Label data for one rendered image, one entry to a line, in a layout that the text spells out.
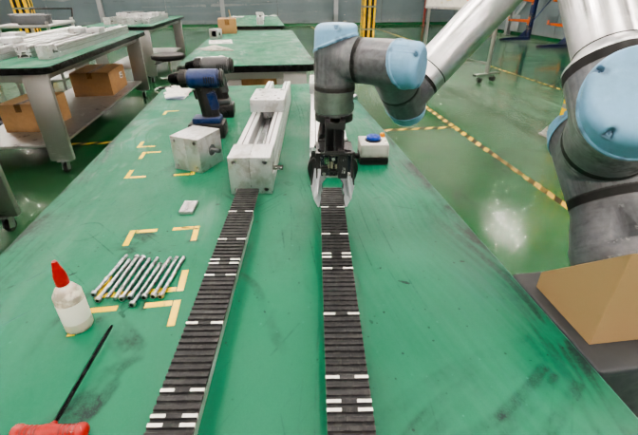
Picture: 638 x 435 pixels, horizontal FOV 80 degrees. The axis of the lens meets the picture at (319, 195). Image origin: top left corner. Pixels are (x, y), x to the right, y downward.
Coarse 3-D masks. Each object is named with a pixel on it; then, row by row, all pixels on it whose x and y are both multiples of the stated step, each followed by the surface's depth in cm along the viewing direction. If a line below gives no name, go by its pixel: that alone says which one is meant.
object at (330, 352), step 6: (330, 348) 49; (336, 348) 49; (342, 348) 49; (348, 348) 49; (354, 348) 49; (360, 348) 49; (330, 354) 48; (336, 354) 48; (342, 354) 48; (348, 354) 48; (354, 354) 48; (360, 354) 48
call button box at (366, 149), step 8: (360, 136) 112; (360, 144) 106; (368, 144) 106; (376, 144) 106; (384, 144) 106; (360, 152) 107; (368, 152) 106; (376, 152) 106; (384, 152) 106; (360, 160) 107; (368, 160) 107; (376, 160) 107; (384, 160) 107
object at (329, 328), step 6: (324, 324) 52; (330, 324) 52; (336, 324) 52; (342, 324) 52; (348, 324) 52; (354, 324) 52; (360, 324) 52; (330, 330) 51; (336, 330) 51; (342, 330) 51; (348, 330) 51; (354, 330) 51; (360, 330) 51
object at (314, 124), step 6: (312, 96) 143; (312, 102) 136; (312, 108) 128; (312, 114) 123; (312, 120) 117; (312, 126) 111; (318, 126) 111; (312, 132) 107; (312, 138) 103; (312, 144) 98; (312, 150) 97
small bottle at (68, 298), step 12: (60, 276) 51; (60, 288) 52; (72, 288) 53; (60, 300) 52; (72, 300) 53; (84, 300) 55; (60, 312) 53; (72, 312) 53; (84, 312) 55; (72, 324) 54; (84, 324) 55
